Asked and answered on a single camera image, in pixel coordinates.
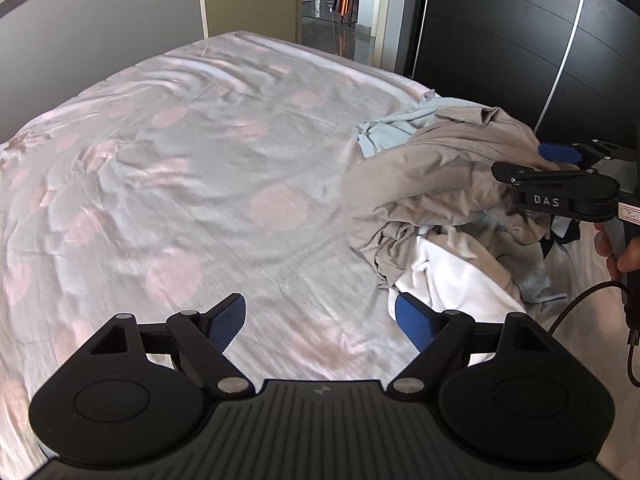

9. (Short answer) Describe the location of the light blue garment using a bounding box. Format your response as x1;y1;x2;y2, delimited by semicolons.
356;90;498;158

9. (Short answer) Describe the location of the black wardrobe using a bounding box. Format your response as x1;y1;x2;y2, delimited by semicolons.
404;0;639;148

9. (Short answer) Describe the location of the pink dotted grey bedspread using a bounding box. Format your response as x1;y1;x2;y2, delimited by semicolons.
0;29;640;480

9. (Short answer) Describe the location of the white garment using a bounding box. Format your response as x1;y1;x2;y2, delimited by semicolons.
387;228;524;323

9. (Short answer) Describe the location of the beige t-shirt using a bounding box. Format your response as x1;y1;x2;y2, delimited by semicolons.
342;106;558;286

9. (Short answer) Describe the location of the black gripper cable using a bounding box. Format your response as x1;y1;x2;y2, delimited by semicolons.
546;278;640;388

